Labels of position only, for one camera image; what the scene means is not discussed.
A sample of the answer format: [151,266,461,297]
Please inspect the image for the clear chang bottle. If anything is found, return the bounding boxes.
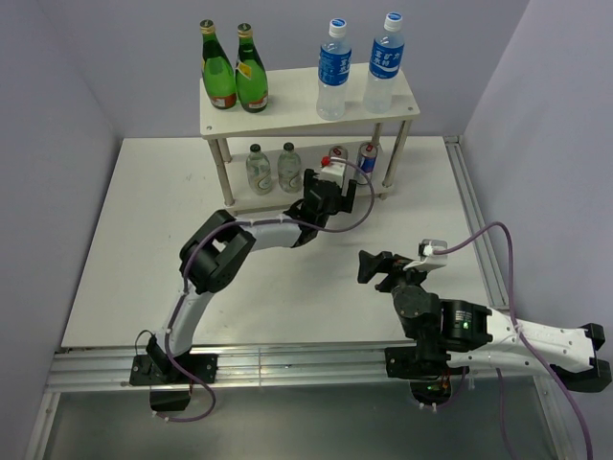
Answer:
[277,142,302,194]
[245,144,273,196]

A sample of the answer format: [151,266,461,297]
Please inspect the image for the red bull can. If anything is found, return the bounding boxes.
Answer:
[322,145,348,166]
[357,142,378,176]

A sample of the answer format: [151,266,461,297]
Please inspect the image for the red bull can front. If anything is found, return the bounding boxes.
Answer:
[357,142,378,176]

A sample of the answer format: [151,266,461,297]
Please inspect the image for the small pocari sweat bottle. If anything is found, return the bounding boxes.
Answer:
[316,18,352,121]

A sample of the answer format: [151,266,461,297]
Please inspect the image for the large pocari sweat bottle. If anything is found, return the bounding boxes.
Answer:
[363,11,405,114]

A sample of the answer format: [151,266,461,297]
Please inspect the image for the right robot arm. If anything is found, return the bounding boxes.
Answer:
[357,241,612,393]

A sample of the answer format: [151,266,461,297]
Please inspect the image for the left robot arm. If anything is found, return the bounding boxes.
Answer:
[131,163,357,384]

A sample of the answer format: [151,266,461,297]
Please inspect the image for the white two-tier shelf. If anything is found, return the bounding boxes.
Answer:
[200,63,420,214]

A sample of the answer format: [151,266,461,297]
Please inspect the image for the green glass bottle right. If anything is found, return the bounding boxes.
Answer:
[235,23,268,113]

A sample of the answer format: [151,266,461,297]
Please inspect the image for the green glass bottle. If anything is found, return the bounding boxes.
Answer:
[200,19,237,109]
[235,23,268,113]

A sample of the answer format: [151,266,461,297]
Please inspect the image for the green glass bottle left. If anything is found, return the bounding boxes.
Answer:
[200,19,237,109]

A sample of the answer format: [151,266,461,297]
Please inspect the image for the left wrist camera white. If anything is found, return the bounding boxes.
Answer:
[318,156,347,188]

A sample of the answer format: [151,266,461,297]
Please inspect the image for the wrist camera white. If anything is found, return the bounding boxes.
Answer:
[403,239,447,272]
[318,156,347,188]

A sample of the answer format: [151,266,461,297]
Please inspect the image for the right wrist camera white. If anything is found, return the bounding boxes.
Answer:
[403,239,447,272]

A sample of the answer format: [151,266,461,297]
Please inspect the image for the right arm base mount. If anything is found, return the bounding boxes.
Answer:
[384,345,469,414]

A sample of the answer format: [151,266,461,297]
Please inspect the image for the aluminium rail frame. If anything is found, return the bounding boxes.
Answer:
[26,136,578,459]

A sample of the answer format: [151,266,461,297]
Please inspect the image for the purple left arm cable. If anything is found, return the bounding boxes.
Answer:
[162,157,375,424]

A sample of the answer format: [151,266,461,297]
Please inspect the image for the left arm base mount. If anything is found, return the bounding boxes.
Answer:
[128,354,218,422]

